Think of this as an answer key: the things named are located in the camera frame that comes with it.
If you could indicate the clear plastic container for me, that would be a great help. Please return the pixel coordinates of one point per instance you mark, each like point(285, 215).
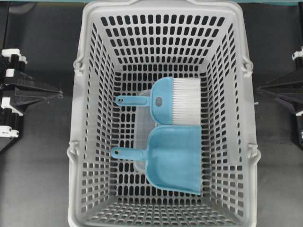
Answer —
point(143, 125)

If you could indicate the blue plastic dustpan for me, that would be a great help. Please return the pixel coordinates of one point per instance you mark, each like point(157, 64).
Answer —
point(172, 158)

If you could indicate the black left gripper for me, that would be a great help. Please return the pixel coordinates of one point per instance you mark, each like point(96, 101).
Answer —
point(12, 64)

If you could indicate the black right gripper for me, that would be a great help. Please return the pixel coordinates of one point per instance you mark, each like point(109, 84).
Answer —
point(287, 90)

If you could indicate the blue brush white bristles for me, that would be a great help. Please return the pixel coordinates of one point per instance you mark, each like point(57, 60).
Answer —
point(172, 101)

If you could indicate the grey plastic shopping basket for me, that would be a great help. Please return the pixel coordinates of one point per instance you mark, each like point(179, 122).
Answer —
point(125, 46)

